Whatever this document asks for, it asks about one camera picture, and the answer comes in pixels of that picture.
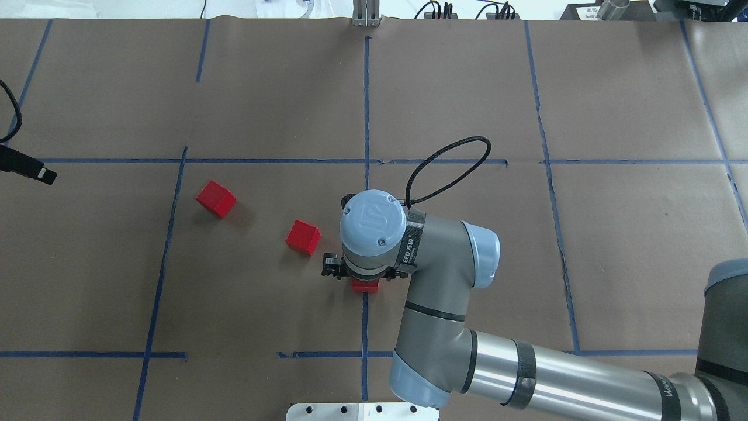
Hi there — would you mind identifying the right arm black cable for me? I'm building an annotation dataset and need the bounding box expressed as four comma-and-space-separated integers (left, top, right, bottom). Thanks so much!
404, 136, 492, 208

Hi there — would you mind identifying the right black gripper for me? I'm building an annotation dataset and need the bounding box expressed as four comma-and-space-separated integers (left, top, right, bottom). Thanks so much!
321, 253, 408, 281

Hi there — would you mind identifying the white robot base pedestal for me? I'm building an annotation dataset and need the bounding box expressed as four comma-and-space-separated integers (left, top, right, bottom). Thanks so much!
286, 402, 441, 420

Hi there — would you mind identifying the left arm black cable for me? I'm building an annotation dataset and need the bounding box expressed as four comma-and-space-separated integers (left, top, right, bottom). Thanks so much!
0, 80, 23, 144

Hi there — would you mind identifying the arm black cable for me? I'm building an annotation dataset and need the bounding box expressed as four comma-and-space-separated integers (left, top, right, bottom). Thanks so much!
0, 80, 23, 144
404, 136, 492, 208

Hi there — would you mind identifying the red wooden cube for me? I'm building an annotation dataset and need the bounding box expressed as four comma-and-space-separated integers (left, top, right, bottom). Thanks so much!
351, 279, 379, 294
195, 180, 237, 219
285, 219, 321, 256

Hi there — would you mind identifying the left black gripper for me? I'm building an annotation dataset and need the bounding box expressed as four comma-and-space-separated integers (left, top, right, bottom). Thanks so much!
1, 146, 58, 185

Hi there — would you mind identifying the aluminium frame post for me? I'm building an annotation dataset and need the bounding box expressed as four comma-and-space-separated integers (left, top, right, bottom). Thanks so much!
352, 0, 382, 27

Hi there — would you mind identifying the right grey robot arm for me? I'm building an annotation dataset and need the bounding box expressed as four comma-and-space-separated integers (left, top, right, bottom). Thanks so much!
321, 189, 747, 420

